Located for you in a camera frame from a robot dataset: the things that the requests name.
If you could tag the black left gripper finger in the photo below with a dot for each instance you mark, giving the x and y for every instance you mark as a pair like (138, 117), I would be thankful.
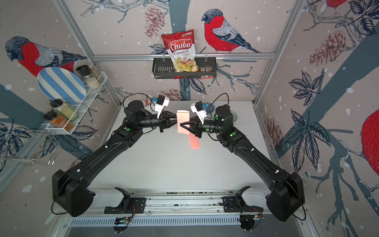
(170, 123)
(169, 115)

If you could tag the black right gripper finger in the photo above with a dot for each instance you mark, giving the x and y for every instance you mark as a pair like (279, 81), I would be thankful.
(192, 128)
(194, 119)

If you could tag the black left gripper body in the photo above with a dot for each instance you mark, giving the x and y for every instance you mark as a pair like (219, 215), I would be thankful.
(160, 123)

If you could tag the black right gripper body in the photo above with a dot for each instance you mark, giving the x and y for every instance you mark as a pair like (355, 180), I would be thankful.
(210, 127)

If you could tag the pink square paper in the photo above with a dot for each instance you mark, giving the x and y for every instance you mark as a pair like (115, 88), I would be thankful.
(194, 141)
(182, 116)

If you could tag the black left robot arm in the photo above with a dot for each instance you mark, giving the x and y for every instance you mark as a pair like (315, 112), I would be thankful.
(70, 188)

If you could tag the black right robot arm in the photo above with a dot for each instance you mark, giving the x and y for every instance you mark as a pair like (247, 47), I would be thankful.
(286, 189)

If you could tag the blue patterned ceramic bowl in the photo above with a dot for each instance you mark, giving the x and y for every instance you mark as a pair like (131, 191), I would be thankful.
(209, 108)

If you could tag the teal striped ceramic bowl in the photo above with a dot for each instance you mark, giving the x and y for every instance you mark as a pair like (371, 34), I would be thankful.
(235, 116)

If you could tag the red Chuba chips bag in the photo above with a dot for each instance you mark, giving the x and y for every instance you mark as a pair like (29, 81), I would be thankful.
(181, 49)

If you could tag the black lid spice jar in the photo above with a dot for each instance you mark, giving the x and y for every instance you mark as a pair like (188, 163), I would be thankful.
(89, 79)

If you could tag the green spice jar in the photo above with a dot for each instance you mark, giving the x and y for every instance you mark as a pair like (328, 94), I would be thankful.
(64, 109)

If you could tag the orange spice jar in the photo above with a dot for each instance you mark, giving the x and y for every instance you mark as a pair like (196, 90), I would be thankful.
(58, 120)

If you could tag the blue striped plate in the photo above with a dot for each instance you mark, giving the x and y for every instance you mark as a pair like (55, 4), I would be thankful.
(59, 83)

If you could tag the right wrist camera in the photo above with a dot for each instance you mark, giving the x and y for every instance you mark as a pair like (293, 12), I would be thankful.
(199, 109)

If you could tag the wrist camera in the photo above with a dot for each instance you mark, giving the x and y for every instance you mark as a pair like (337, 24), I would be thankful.
(199, 109)
(160, 103)

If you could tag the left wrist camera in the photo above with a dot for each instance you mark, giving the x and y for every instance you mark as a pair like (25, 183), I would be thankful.
(160, 103)

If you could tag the black wire basket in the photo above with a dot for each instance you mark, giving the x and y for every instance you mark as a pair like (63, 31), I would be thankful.
(200, 68)

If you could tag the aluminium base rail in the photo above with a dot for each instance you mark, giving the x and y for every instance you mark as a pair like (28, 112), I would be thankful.
(161, 203)

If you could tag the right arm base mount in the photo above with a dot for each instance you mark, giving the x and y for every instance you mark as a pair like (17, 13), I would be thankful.
(234, 204)

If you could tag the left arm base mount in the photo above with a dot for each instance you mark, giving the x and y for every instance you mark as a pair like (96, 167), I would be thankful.
(127, 205)

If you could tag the white wire shelf rack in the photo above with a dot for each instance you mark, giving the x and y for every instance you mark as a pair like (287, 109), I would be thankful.
(81, 109)

